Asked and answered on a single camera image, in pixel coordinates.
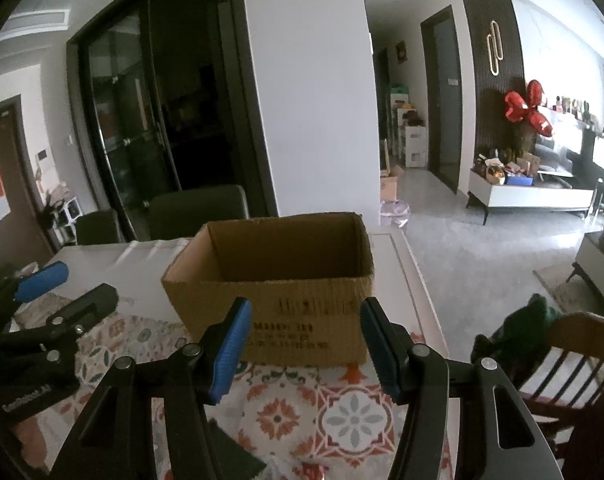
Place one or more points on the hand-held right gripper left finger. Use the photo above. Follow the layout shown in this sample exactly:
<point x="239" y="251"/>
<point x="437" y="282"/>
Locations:
<point x="229" y="355"/>

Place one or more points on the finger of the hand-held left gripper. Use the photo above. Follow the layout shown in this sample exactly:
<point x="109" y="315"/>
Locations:
<point x="42" y="280"/>
<point x="82" y="305"/>

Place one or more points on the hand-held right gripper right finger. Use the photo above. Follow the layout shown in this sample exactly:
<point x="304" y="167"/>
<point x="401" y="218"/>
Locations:
<point x="382" y="355"/>

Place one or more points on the brown cardboard box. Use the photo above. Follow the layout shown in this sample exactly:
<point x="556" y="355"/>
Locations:
<point x="282" y="260"/>

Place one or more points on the white storage cube shelf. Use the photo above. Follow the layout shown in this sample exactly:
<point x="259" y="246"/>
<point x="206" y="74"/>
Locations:
<point x="68" y="220"/>

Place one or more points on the pale artificial flowers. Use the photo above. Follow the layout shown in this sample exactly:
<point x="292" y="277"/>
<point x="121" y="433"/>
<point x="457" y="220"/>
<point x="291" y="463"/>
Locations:
<point x="54" y="205"/>

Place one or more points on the small dark dining chair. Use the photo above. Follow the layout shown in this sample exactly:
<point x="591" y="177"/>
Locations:
<point x="98" y="227"/>

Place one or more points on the floral patterned table mat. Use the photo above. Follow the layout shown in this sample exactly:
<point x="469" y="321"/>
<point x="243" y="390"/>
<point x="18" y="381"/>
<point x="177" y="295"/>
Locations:
<point x="292" y="410"/>

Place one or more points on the brown wooden entrance door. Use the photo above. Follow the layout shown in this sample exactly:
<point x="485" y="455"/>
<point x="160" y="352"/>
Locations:
<point x="12" y="185"/>

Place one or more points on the dark green jacket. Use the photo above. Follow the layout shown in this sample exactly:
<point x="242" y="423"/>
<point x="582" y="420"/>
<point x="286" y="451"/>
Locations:
<point x="517" y="330"/>

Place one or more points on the pink translucent bin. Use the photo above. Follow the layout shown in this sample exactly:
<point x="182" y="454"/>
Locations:
<point x="395" y="214"/>

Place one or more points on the large dark dining chair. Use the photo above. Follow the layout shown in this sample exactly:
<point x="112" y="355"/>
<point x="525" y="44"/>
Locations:
<point x="197" y="212"/>

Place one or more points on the small cardboard floor box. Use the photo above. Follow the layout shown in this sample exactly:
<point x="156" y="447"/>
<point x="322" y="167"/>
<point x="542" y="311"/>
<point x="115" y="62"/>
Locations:
<point x="391" y="184"/>

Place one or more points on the grey floor rug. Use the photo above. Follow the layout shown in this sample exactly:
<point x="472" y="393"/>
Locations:
<point x="562" y="287"/>

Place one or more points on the brown wooden slatted chair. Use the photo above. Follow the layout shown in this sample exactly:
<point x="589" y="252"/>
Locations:
<point x="582" y="370"/>

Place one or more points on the dark glass sliding door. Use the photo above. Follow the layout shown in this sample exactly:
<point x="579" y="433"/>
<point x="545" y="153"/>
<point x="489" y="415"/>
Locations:
<point x="162" y="110"/>

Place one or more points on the white low media cabinet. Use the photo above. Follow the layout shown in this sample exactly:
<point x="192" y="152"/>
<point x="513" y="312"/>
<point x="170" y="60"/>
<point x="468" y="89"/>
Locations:
<point x="532" y="197"/>

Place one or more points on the clutter on media cabinet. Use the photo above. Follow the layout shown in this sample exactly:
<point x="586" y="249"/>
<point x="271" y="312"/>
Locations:
<point x="504" y="170"/>

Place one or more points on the stacked white hallway boxes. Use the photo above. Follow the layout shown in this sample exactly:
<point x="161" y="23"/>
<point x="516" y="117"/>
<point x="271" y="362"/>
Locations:
<point x="409" y="130"/>

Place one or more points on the dark coffee table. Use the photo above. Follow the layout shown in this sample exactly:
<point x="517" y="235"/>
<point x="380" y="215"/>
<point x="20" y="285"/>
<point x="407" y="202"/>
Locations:
<point x="599" y="265"/>

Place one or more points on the white ceiling air vent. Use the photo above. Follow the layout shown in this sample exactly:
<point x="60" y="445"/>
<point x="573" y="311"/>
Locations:
<point x="32" y="25"/>

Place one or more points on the dark grey room door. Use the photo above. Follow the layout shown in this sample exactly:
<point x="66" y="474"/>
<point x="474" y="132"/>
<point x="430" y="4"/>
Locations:
<point x="444" y="100"/>

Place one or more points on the red foil balloons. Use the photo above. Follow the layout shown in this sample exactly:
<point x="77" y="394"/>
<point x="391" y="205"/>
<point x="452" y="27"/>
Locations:
<point x="527" y="107"/>

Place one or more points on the wall switch panel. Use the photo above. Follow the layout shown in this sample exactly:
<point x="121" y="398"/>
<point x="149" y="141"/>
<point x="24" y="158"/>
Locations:
<point x="43" y="154"/>

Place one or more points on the small dark wall picture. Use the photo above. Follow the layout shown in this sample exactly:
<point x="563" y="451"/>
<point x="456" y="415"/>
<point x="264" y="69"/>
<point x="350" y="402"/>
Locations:
<point x="401" y="52"/>

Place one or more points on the dark slatted wall panel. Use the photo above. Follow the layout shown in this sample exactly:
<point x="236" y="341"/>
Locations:
<point x="512" y="60"/>

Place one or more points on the gold looped wall ornament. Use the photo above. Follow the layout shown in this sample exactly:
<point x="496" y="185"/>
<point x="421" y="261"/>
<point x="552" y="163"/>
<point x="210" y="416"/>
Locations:
<point x="494" y="47"/>

